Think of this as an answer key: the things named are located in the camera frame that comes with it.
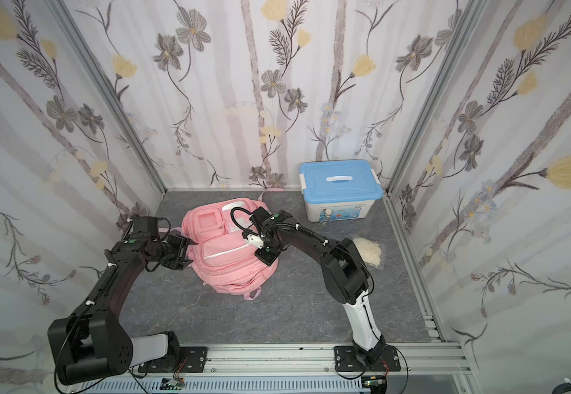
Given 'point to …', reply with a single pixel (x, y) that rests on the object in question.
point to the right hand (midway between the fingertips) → (268, 253)
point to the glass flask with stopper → (326, 222)
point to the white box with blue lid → (338, 190)
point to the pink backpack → (223, 258)
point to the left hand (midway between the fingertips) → (198, 244)
